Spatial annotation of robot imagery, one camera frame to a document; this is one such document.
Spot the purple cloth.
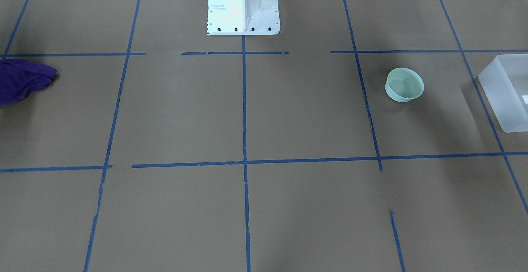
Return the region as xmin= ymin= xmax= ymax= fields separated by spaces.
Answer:
xmin=0 ymin=59 xmax=58 ymax=106

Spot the clear plastic storage box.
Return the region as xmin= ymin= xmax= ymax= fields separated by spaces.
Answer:
xmin=478 ymin=54 xmax=528 ymax=133

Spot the light green bowl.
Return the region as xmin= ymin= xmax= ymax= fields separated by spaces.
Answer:
xmin=385 ymin=68 xmax=424 ymax=103

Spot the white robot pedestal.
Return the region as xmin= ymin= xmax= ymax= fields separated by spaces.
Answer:
xmin=206 ymin=0 xmax=281 ymax=36

